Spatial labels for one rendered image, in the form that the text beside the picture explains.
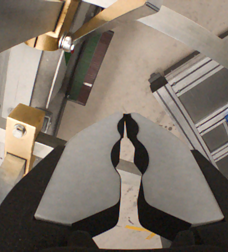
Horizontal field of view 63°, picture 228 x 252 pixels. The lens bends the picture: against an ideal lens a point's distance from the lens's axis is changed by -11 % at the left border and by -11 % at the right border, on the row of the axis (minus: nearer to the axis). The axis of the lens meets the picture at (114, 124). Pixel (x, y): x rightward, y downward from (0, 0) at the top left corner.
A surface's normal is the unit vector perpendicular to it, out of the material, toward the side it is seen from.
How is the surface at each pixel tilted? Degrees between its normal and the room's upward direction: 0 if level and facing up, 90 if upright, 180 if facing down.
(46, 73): 0
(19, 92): 0
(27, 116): 90
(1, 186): 90
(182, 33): 0
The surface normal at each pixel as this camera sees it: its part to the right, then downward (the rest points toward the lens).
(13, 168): 0.37, -0.79
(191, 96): -0.02, 0.52
